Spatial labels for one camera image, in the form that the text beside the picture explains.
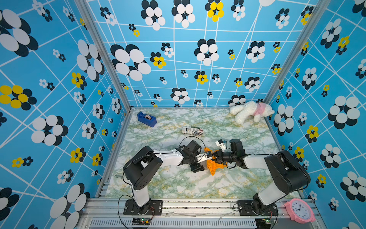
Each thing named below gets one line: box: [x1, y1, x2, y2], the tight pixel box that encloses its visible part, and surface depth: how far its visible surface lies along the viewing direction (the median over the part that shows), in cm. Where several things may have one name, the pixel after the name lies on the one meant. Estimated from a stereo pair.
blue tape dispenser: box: [137, 111, 158, 128], surface depth 109 cm
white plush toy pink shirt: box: [229, 100, 275, 125], surface depth 110 cm
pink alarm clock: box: [284, 197, 316, 224], surface depth 72 cm
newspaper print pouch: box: [181, 125, 204, 136], surface depth 104 cm
